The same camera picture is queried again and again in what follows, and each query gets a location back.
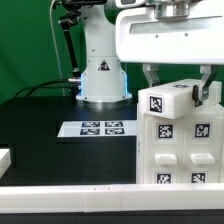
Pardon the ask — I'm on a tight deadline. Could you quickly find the white cabinet body box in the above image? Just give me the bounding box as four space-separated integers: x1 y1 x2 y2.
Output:
136 104 224 184

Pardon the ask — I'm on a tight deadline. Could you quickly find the white cabinet door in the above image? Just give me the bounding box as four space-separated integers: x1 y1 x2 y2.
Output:
182 114 224 184
136 113 184 184

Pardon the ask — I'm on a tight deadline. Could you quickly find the white marker base plate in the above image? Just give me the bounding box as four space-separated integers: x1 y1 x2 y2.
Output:
58 120 137 138

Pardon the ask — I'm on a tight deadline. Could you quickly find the white left fence piece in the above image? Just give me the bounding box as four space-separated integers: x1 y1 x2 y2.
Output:
0 149 11 178

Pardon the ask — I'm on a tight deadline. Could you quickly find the grey hanging cable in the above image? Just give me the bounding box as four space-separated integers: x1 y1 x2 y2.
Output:
49 0 67 98

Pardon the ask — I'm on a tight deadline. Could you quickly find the black cable bundle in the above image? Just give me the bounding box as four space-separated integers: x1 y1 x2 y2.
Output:
13 79 83 98

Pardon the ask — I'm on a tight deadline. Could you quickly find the white front fence rail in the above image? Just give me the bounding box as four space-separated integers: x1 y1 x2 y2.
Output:
0 183 224 214

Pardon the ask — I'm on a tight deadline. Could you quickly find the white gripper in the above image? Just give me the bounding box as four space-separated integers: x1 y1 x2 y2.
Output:
115 0 224 108

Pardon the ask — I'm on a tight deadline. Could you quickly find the white cabinet top block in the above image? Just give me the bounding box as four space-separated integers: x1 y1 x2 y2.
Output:
138 79 222 119

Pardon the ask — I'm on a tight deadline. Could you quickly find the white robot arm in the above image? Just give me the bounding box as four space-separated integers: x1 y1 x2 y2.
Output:
77 0 224 105

